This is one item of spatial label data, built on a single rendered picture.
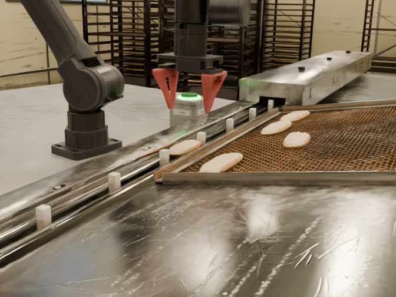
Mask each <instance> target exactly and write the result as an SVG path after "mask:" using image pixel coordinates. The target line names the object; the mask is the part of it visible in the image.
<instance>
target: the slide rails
mask: <svg viewBox="0 0 396 297"><path fill-rule="evenodd" d="M281 101H283V98H276V99H274V105H275V104H277V103H279V102H281ZM282 104H283V103H282ZM280 105H281V104H280ZM280 105H278V106H280ZM278 106H276V107H278ZM276 107H274V108H276ZM267 108H268V103H266V104H264V105H262V106H260V107H258V108H256V114H257V113H259V112H261V111H263V110H265V109H267ZM274 108H272V109H274ZM272 109H270V110H272ZM270 110H269V111H270ZM267 112H268V111H267ZM267 112H265V113H267ZM263 114H264V113H263ZM261 115H262V114H261ZM261 115H259V116H261ZM257 117H258V116H257ZM247 118H249V112H247V113H245V114H242V115H240V116H238V117H236V118H234V123H233V125H235V124H237V123H239V122H241V121H243V120H245V119H247ZM255 118H256V117H255ZM255 118H253V119H255ZM253 119H251V120H253ZM251 120H249V121H251ZM249 121H247V122H249ZM247 122H245V123H247ZM245 123H243V124H245ZM243 124H241V125H239V126H238V127H240V126H242V125H243ZM238 127H236V128H238ZM236 128H234V129H236ZM234 129H232V130H234ZM224 130H226V123H224V124H222V125H220V126H217V127H215V128H213V129H211V130H209V131H207V132H205V133H206V139H208V138H210V137H212V136H214V135H216V134H218V133H220V132H222V131H224ZM232 130H230V131H232ZM230 131H228V132H230ZM228 132H226V133H228ZM226 133H224V134H226ZM224 134H222V135H224ZM222 135H221V136H222ZM218 137H220V136H218ZM218 137H216V138H214V139H213V140H215V139H217V138H218ZM213 140H210V141H208V142H207V143H209V142H211V141H213ZM207 143H205V144H207ZM205 144H203V145H205ZM203 145H201V146H203ZM201 146H200V147H201ZM187 154H188V153H187ZM184 155H186V154H184ZM184 155H182V156H184ZM182 156H180V157H182ZM180 157H178V158H176V159H174V160H172V161H170V162H168V163H166V164H164V165H162V166H160V167H159V168H161V167H163V166H165V165H167V164H169V163H171V162H173V161H175V160H177V159H179V158H180ZM159 163H160V159H159V154H158V155H156V156H154V157H152V158H150V159H148V160H146V161H144V162H142V163H139V164H137V165H135V166H133V167H131V168H129V169H127V170H125V171H122V172H121V173H120V182H123V181H125V180H127V179H129V178H131V177H133V176H135V175H137V174H139V173H141V172H142V171H145V170H147V169H149V168H151V167H153V166H155V165H157V164H159ZM159 168H157V169H159ZM157 169H155V170H153V171H151V172H149V173H147V174H145V175H143V176H141V177H139V178H137V179H135V180H133V181H131V182H129V183H128V184H126V185H124V186H122V187H120V188H118V189H116V190H114V191H113V192H111V193H109V194H112V193H114V192H116V191H117V190H119V189H121V188H123V187H125V186H127V185H129V184H131V183H132V182H134V181H136V180H138V179H140V178H142V177H144V176H146V175H148V174H150V173H152V172H154V171H156V170H157ZM107 189H109V188H108V179H105V180H103V181H101V182H99V183H97V184H95V185H93V186H91V187H89V188H87V189H85V190H82V191H80V192H78V193H76V194H74V195H72V196H70V197H68V198H66V199H64V200H62V201H59V202H57V203H55V204H53V205H51V217H53V216H55V215H57V214H59V213H61V212H63V211H65V210H67V209H69V208H71V207H73V206H75V205H77V204H79V203H81V202H83V201H85V200H87V199H89V198H91V197H93V196H95V195H97V194H99V193H101V192H103V191H105V190H107ZM109 194H107V195H105V196H103V197H101V198H99V199H97V200H95V201H93V202H91V203H89V204H87V205H85V206H83V207H82V208H80V209H78V210H76V211H74V212H72V213H70V214H68V215H66V216H64V217H62V218H60V219H58V220H56V221H54V222H52V223H51V224H49V225H47V226H45V227H43V228H41V229H39V230H37V231H36V232H34V233H31V234H30V235H28V236H26V237H23V238H22V239H20V240H18V241H16V242H14V243H12V244H10V245H8V246H6V247H4V248H3V249H1V250H0V252H1V251H3V250H5V249H6V248H8V247H10V246H12V245H14V244H16V243H18V242H20V241H22V240H24V239H26V238H28V237H30V236H31V235H33V234H35V233H37V232H39V231H41V230H43V229H45V228H46V227H48V226H51V225H53V224H54V223H56V222H58V221H60V220H62V219H64V218H66V217H68V216H69V215H71V214H73V213H75V212H77V211H79V210H81V209H83V208H85V207H87V206H89V205H91V204H93V203H94V202H96V201H98V200H100V199H102V198H104V197H106V196H108V195H109ZM36 225H37V218H36V213H34V214H32V215H30V216H28V217H25V218H23V219H21V220H19V221H17V222H15V223H13V224H11V225H9V226H7V227H5V228H2V229H0V243H2V242H4V241H6V240H8V239H10V238H12V237H14V236H16V235H18V234H20V233H22V232H24V231H26V230H28V229H30V228H32V227H34V226H36Z"/></svg>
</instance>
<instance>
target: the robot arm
mask: <svg viewBox="0 0 396 297"><path fill-rule="evenodd" d="M20 2H21V4H22V5H23V6H24V8H25V10H26V11H27V13H28V15H29V16H30V17H31V19H32V21H33V22H34V24H35V25H36V27H37V28H38V30H39V32H40V33H41V35H42V36H43V38H44V39H45V41H46V43H47V44H48V46H49V48H50V49H51V51H52V53H53V55H54V57H55V59H56V60H57V65H58V68H57V71H58V73H59V75H60V76H61V78H62V79H63V81H64V82H63V85H62V90H63V94H64V97H65V99H66V101H67V103H68V109H69V111H67V118H68V125H67V126H66V128H65V129H64V132H65V141H64V142H60V143H56V144H52V145H51V153H52V154H56V155H58V156H61V157H65V158H68V159H71V160H75V161H79V160H84V159H88V158H91V157H95V156H99V155H102V154H105V153H108V152H110V151H113V150H115V149H118V148H120V147H122V146H123V145H122V140H117V139H114V138H110V137H108V125H105V111H103V110H102V109H101V108H103V107H105V106H106V105H108V104H109V103H111V102H113V101H115V100H118V99H120V98H123V97H124V95H122V94H123V91H124V78H123V76H122V74H121V72H120V71H119V70H118V69H117V68H116V67H114V66H112V65H109V64H105V62H104V60H103V59H102V57H101V56H100V54H97V55H96V54H95V52H94V51H93V49H92V48H91V47H90V46H89V45H88V44H87V43H86V42H85V40H84V39H83V37H82V36H81V35H80V33H79V32H78V30H77V29H76V27H75V26H74V24H73V23H72V21H71V20H70V18H69V16H68V15H67V13H66V11H65V10H64V8H63V7H62V5H61V4H60V2H59V0H20ZM207 17H208V18H209V19H210V23H211V24H212V25H217V26H231V27H246V26H247V25H248V23H249V18H250V0H175V6H174V21H175V22H180V23H176V24H174V52H170V53H165V54H157V62H174V63H167V64H160V65H158V68H156V69H153V70H152V74H153V75H154V77H155V79H156V81H157V83H158V85H159V87H160V89H161V91H162V93H163V95H164V98H165V101H166V103H167V106H168V109H171V108H173V107H174V101H175V98H176V90H177V82H178V77H179V71H182V72H194V73H201V74H202V76H201V78H202V90H203V103H204V111H205V114H207V113H209V112H210V110H211V108H212V105H213V102H214V100H215V96H216V94H217V92H218V90H219V89H220V87H221V85H222V83H223V82H224V80H225V78H226V76H227V71H223V69H221V68H210V69H207V70H206V67H209V66H212V65H213V63H216V64H222V63H223V56H221V55H206V50H207ZM166 77H169V86H170V94H169V90H168V87H167V83H166Z"/></svg>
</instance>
